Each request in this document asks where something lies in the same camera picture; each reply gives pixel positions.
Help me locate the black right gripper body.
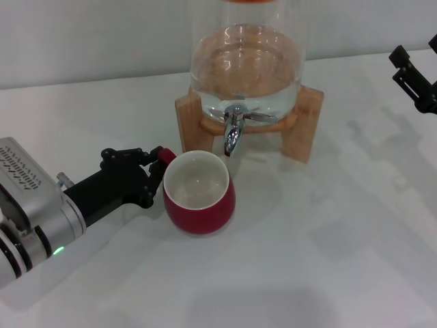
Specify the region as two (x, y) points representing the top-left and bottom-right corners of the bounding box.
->
(417, 79), (437, 115)

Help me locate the red ceramic cup white inside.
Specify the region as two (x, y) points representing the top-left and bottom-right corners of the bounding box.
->
(157, 147), (237, 236)

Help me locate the chrome faucet with lever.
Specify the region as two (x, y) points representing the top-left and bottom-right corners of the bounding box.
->
(223, 104), (278, 159)

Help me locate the silver and black wrist camera box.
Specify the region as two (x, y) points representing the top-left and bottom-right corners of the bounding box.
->
(0, 137), (64, 233)

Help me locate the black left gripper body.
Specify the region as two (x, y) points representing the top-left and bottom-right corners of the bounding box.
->
(63, 161), (153, 228)

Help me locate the wooden dispenser stand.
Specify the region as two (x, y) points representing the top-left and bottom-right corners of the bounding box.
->
(175, 85), (324, 164)

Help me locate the clear glass water dispenser jar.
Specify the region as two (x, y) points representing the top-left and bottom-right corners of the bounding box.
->
(188, 0), (312, 126)

